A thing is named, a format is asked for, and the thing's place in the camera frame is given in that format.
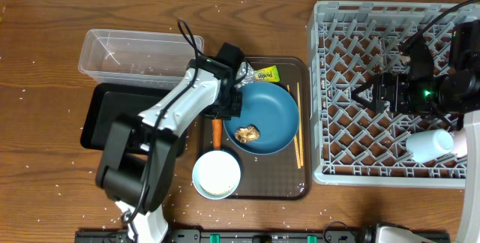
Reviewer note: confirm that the blue plate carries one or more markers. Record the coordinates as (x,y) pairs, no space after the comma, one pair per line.
(272,111)

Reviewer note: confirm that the left wooden chopstick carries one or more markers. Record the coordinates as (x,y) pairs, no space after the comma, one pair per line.
(296,144)

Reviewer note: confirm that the brown food scrap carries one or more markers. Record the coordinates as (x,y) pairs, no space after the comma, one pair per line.
(247,134)

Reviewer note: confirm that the light blue rice bowl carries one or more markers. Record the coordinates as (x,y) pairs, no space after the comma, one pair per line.
(216,175)

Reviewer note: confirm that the orange carrot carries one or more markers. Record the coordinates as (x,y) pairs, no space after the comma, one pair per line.
(217,130)

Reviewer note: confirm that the yellow green snack wrapper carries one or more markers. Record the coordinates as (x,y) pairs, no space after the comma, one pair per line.
(267,74)

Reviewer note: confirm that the light blue cup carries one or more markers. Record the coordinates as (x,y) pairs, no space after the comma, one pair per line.
(429,145)

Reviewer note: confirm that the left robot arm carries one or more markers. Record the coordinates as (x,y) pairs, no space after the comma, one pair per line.
(136,166)

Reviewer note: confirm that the clear plastic bin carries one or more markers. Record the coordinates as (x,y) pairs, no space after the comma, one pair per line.
(135,58)

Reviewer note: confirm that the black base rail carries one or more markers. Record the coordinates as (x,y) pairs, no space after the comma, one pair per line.
(335,232)

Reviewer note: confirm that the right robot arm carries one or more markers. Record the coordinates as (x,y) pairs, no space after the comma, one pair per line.
(421,93)

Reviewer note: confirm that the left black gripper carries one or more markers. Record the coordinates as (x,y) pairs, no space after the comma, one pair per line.
(229,109)

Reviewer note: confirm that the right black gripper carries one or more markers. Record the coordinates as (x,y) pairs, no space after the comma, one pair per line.
(380,98)

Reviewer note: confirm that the black tray bin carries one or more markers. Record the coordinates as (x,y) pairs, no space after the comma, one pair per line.
(109,101)

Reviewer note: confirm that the brown serving tray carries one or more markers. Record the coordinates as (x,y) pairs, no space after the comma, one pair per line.
(275,176)

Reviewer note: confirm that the grey dishwasher rack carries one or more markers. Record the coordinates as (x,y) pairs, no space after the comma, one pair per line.
(349,42)

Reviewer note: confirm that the pink small cup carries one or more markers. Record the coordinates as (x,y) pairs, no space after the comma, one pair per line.
(460,143)

